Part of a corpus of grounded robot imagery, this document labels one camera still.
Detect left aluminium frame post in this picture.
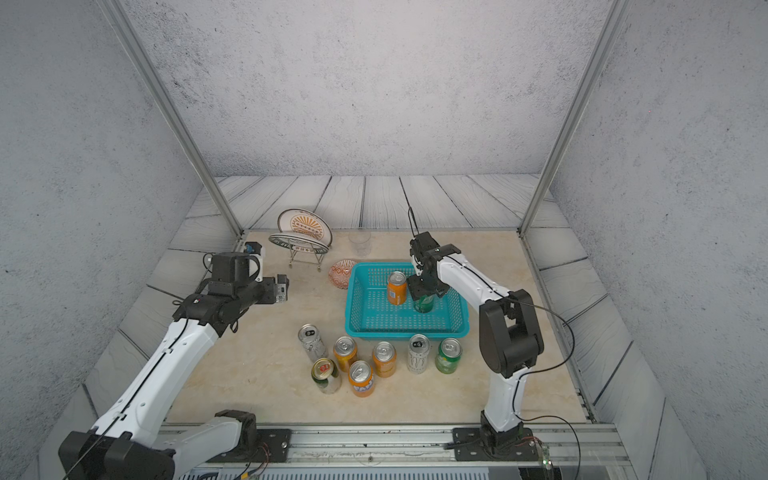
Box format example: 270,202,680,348
97,0,245,239

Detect orange Fanta can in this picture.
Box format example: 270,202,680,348
348,360,375,398

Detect green Sprite can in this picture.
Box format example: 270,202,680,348
435,338,462,374

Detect green white can front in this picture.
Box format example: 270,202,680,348
311,358,341,394

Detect upright sunburst plate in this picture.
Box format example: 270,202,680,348
277,208,333,246

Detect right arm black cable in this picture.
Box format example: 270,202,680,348
406,206,584,480

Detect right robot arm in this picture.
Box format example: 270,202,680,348
406,232,544,437

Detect green rimmed plate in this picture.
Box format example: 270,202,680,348
269,232,330,255

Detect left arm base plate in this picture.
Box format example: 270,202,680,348
208,428,292,466

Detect orange patterned bowl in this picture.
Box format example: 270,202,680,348
328,259,357,290

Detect orange can front row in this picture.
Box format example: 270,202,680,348
372,341,397,378

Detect orange can back row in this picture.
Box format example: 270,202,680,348
387,271,407,306

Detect orange can row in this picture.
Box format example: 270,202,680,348
387,271,407,306
372,341,397,378

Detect clear glass cup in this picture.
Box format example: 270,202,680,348
348,230,372,258

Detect right aluminium frame post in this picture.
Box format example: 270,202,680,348
518,0,631,239

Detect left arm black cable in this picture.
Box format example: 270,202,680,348
59,251,241,480

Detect aluminium front rail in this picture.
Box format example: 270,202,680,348
107,423,638,480

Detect metal wire plate stand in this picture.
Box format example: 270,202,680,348
288,245,330,272

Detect teal plastic basket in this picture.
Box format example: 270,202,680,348
345,262,470,340

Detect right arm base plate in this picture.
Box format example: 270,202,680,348
443,424,540,462

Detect aluminium frame post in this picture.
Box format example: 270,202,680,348
97,0,245,239
518,0,631,239

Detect orange soda can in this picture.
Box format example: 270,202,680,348
333,336,358,373

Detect silver white soda can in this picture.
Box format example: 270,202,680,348
298,324,328,363

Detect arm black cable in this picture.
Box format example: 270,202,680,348
406,206,584,480
59,251,241,480

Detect green can back row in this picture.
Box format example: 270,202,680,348
413,295,435,313

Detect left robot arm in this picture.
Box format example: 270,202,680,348
58,242,289,479

